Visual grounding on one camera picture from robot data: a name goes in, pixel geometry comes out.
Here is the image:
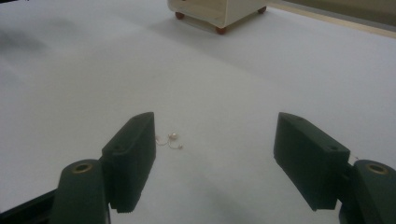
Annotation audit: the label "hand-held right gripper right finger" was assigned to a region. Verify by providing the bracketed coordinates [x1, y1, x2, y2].
[274, 112, 351, 212]

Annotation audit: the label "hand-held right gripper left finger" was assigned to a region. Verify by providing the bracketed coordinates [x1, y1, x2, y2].
[102, 111, 157, 214]

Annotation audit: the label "pearl earring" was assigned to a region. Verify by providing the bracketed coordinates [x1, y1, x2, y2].
[156, 132, 185, 150]

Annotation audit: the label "cream jewelry box red feet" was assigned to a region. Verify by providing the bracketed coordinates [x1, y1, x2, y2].
[166, 0, 268, 35]

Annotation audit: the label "light wooden table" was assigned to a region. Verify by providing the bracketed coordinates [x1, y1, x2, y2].
[267, 2, 396, 40]

